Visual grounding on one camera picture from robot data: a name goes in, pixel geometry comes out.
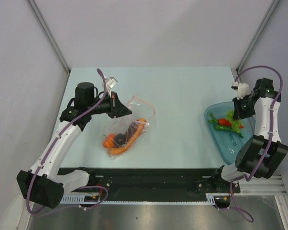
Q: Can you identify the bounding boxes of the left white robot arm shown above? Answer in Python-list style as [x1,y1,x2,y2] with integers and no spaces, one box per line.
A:
[16,82,132,208]

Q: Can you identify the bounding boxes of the green toy grapes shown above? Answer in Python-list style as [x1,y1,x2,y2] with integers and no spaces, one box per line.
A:
[226,110,242,133]

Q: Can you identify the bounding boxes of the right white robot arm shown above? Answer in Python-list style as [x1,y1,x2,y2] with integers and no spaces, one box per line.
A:
[212,78,288,192]

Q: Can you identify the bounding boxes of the dark purple toy fruit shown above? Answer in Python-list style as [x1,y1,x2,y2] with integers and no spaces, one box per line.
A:
[113,133,126,148]

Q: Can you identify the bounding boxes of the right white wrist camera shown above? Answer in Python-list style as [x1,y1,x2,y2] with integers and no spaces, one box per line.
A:
[231,81,250,100]

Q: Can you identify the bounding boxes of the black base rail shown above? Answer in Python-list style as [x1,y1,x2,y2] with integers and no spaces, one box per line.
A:
[59,166,240,208]

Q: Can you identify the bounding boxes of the red toy carrot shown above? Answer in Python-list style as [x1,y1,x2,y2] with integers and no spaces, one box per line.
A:
[208,113,231,127]

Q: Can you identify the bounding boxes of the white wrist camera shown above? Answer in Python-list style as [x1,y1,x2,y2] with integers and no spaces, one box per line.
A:
[231,81,250,100]
[104,77,118,96]

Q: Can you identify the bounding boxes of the blue plastic food tray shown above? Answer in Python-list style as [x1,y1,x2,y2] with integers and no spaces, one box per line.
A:
[204,102,255,165]

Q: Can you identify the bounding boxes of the aluminium frame profile right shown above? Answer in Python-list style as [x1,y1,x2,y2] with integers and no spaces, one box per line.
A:
[232,67,288,230]

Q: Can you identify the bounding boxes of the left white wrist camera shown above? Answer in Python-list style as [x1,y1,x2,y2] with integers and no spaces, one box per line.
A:
[104,77,118,96]

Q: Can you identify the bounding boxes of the white slotted cable duct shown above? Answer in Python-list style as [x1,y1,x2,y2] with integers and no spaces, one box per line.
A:
[60,194,216,206]

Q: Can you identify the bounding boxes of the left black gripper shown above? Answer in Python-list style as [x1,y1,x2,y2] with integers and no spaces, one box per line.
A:
[87,92,132,118]

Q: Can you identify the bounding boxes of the orange toy pumpkin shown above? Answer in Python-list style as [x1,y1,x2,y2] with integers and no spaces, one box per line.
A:
[102,134,116,149]

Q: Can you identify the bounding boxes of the clear zip top bag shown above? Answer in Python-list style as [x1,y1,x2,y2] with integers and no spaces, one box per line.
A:
[102,95,156,158]

